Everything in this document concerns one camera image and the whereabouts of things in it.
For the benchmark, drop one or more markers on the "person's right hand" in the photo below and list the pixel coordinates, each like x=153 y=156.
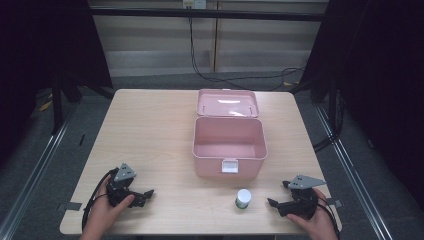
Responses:
x=316 y=223

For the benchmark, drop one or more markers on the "white wall power outlet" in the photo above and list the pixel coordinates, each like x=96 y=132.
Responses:
x=194 y=4

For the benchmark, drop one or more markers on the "metal floor rail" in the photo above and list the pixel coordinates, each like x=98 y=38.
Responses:
x=353 y=180
x=30 y=180

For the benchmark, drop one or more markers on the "grey tape strip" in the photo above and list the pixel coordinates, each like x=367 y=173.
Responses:
x=335 y=202
x=71 y=206

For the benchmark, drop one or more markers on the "black curtain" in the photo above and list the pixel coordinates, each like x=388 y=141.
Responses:
x=380 y=83
x=43 y=50

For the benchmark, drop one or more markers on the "black horizontal bar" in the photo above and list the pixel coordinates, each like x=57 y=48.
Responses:
x=206 y=14

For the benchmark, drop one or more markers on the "yellow floor tape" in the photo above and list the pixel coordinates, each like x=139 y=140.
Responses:
x=45 y=106

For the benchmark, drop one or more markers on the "pink plastic storage box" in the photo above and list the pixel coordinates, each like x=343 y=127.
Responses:
x=230 y=140

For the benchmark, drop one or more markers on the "person's left hand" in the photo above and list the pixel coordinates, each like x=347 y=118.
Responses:
x=103 y=213

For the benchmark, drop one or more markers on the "black metal stand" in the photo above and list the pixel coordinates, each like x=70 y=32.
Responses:
x=57 y=106
x=332 y=106

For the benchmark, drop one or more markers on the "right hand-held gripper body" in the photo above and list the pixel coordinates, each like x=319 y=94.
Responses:
x=301 y=200

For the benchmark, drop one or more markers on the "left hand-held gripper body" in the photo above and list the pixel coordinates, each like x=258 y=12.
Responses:
x=120 y=186

